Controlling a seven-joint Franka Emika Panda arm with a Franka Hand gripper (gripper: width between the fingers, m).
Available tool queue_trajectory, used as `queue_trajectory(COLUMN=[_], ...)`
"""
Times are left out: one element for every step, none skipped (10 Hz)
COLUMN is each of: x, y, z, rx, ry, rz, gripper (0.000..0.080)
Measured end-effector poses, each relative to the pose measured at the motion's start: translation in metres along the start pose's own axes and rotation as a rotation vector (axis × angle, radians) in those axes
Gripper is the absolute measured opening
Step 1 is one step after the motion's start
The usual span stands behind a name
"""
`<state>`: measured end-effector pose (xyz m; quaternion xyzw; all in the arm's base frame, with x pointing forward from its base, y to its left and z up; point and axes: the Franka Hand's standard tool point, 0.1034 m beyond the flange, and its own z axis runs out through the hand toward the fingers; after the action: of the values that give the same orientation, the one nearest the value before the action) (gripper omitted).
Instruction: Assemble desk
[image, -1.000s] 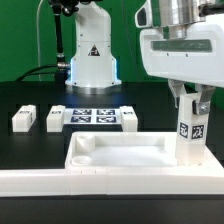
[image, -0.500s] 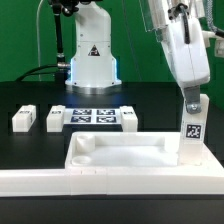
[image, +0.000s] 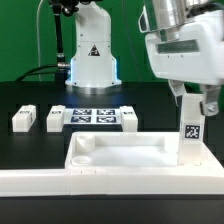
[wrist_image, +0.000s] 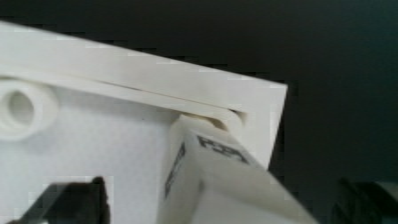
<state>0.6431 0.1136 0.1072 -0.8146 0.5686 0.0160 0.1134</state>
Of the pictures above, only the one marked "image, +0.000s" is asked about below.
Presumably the white L-shaped fence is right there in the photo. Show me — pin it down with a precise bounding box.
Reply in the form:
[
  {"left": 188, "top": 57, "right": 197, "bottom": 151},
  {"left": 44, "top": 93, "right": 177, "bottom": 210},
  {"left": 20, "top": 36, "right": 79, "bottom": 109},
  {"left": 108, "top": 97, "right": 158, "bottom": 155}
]
[{"left": 0, "top": 167, "right": 224, "bottom": 197}]

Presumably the black cable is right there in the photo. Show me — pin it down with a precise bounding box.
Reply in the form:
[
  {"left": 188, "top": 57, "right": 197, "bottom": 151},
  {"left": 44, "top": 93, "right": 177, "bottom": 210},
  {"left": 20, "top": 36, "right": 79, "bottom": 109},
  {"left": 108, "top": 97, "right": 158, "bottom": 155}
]
[{"left": 15, "top": 64, "right": 59, "bottom": 82}]

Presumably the fiducial marker sheet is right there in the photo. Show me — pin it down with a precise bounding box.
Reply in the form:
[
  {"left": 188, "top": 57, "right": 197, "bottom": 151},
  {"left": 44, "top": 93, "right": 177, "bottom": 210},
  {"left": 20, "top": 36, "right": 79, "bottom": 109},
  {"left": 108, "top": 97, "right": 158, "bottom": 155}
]
[{"left": 64, "top": 108, "right": 121, "bottom": 125}]

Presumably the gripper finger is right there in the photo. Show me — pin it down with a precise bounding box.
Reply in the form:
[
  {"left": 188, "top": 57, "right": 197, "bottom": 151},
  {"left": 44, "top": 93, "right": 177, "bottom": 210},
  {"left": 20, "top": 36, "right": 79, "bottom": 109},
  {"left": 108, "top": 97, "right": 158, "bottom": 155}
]
[
  {"left": 168, "top": 80, "right": 186, "bottom": 107},
  {"left": 200, "top": 84, "right": 221, "bottom": 116}
]

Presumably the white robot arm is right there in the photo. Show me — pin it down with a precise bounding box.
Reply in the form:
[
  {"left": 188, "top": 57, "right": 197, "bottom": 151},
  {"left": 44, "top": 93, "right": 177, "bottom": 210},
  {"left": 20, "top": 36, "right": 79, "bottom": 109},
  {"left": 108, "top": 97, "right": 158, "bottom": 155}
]
[{"left": 66, "top": 0, "right": 224, "bottom": 116}]

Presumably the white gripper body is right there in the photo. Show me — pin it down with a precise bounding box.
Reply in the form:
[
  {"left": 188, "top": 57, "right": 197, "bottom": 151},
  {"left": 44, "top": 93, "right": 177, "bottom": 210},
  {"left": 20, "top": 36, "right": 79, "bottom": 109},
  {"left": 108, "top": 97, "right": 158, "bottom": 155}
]
[{"left": 138, "top": 6, "right": 224, "bottom": 85}]

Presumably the grey thin cable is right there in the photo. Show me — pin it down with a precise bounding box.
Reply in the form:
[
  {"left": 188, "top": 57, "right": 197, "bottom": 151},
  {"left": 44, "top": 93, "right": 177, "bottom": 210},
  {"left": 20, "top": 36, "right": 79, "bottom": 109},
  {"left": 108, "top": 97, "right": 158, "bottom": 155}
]
[{"left": 35, "top": 0, "right": 46, "bottom": 82}]

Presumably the white desk top tray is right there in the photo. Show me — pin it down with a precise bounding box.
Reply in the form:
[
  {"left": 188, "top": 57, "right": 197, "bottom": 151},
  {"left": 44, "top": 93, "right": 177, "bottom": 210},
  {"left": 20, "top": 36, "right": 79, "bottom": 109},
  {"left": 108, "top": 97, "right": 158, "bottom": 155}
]
[{"left": 65, "top": 132, "right": 224, "bottom": 175}]

